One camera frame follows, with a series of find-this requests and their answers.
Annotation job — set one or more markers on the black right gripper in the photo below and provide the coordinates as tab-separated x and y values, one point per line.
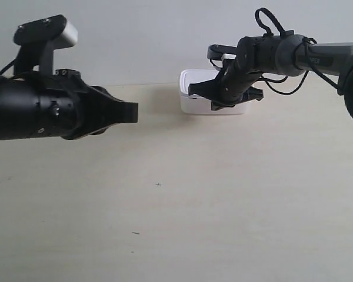
233	86

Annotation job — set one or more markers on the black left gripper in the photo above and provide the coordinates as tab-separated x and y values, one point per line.
69	108

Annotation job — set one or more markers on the white lidded plastic container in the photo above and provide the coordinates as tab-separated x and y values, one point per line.
196	105

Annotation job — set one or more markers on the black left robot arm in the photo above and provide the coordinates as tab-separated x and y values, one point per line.
34	105

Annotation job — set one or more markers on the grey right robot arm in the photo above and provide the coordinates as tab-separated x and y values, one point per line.
287	55

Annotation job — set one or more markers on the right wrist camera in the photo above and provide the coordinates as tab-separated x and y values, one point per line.
218	52

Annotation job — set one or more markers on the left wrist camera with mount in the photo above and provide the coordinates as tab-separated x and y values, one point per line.
37	41

